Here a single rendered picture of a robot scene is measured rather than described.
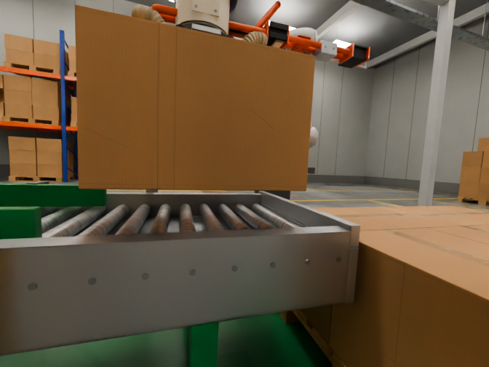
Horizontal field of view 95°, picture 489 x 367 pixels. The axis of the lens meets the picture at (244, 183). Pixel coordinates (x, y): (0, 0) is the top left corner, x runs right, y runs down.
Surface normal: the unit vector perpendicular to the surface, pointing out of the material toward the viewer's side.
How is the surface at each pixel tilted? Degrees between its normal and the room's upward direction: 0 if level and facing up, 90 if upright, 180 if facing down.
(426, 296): 90
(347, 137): 90
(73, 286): 90
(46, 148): 90
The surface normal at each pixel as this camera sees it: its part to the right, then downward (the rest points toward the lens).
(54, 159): 0.32, 0.10
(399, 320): -0.96, -0.02
